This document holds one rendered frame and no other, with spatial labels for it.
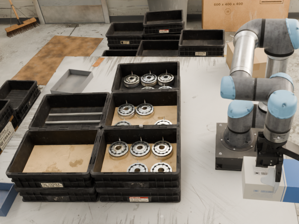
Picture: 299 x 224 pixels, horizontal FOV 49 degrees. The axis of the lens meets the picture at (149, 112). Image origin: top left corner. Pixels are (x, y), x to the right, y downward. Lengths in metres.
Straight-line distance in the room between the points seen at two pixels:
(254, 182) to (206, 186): 0.54
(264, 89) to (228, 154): 0.69
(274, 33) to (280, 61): 0.13
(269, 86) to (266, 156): 0.22
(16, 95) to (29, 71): 1.09
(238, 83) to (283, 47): 0.39
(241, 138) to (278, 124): 0.70
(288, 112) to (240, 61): 0.28
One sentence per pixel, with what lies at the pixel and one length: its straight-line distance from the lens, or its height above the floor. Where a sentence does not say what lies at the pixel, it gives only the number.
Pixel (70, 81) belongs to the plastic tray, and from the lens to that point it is 2.51.
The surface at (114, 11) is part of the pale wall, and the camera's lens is 4.86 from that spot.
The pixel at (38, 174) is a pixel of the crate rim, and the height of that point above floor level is 0.93.
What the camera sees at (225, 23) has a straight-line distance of 4.41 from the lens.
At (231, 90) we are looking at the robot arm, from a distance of 1.07.
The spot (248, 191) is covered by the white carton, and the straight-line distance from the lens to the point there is 1.21.
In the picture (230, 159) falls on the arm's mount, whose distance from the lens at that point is 1.69.
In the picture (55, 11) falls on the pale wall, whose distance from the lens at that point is 5.14.
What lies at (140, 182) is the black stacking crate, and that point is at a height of 0.87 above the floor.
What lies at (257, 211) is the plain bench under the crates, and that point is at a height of 0.70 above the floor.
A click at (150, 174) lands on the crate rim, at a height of 0.93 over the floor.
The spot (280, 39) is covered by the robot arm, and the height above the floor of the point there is 1.40.
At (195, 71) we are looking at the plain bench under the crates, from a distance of 2.42.
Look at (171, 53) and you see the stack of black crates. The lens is 3.26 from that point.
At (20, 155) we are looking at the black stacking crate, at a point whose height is 0.90.
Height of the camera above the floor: 2.06
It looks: 41 degrees down
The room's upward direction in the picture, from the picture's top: 7 degrees counter-clockwise
